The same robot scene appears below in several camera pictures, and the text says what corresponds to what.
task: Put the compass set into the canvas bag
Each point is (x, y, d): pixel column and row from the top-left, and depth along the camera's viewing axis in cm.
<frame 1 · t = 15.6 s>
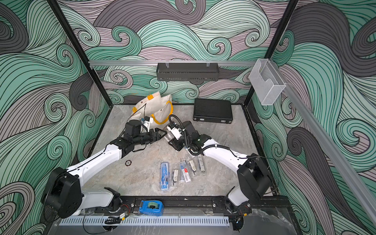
left hand: (164, 133, 79), fingers open
right hand: (170, 140, 81), fingers open
black ribbed hard case: (213, 110, 112), point 5 cm above the table
white canvas tote bag: (160, 109, 92), point 21 cm above the table
black poker chip: (128, 163, 89), on the table
blue compass set case: (164, 176, 83), point 2 cm above the table
clear case beige label: (175, 176, 83), point 2 cm above the table
clear case red label: (184, 173, 83), point 3 cm above the table
clear case gold label: (193, 166, 86), point 3 cm above the table
clear case barcode label: (201, 163, 87), point 3 cm above the table

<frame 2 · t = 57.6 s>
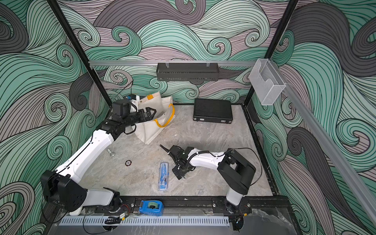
left hand: (149, 110, 77), fingers open
right hand: (181, 172, 85), fingers open
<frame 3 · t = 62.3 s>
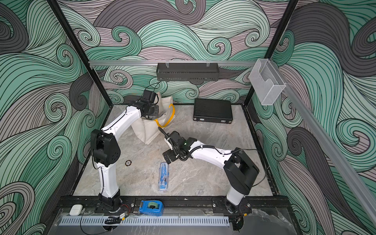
left hand: (153, 108, 93), fingers open
right hand: (169, 155, 83), fingers open
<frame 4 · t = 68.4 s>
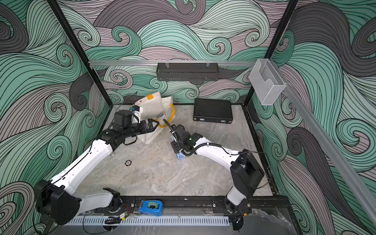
left hand: (152, 122, 76), fingers open
right hand: (174, 145, 84), fingers open
blue compass set case: (180, 155, 84), point 9 cm above the table
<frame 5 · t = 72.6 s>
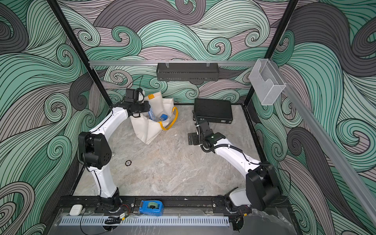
left hand: (148, 104, 93), fingers closed
right hand: (194, 136, 86), fingers open
white canvas tote bag: (146, 128, 92), point 13 cm above the table
blue compass set case: (163, 117, 114), on the table
